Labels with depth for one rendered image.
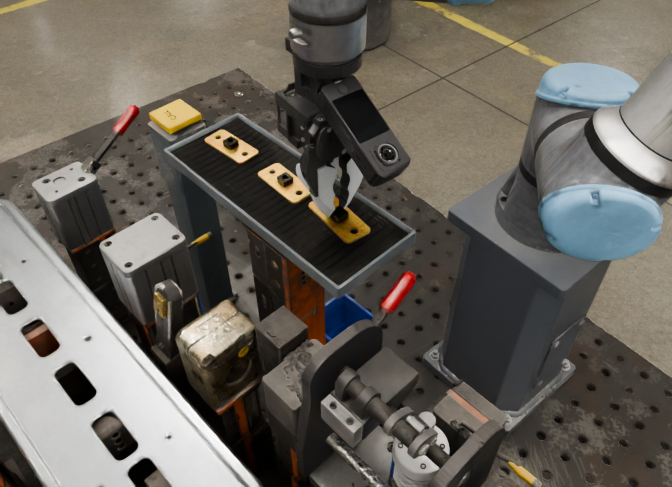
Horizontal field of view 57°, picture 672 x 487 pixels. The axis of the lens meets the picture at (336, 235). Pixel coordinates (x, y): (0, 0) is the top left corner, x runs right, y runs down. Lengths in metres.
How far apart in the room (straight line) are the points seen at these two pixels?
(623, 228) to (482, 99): 2.58
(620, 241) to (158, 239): 0.58
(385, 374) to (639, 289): 1.89
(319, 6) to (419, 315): 0.83
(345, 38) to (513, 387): 0.70
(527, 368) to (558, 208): 0.44
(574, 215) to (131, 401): 0.59
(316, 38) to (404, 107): 2.53
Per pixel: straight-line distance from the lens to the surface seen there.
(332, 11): 0.60
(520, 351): 1.03
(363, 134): 0.63
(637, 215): 0.69
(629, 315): 2.40
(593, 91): 0.79
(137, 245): 0.89
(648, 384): 1.33
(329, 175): 0.71
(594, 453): 1.22
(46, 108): 3.41
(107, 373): 0.91
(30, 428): 0.90
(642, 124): 0.68
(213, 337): 0.81
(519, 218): 0.89
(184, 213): 1.14
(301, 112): 0.67
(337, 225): 0.76
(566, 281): 0.88
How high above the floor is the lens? 1.73
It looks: 45 degrees down
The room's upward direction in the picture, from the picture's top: straight up
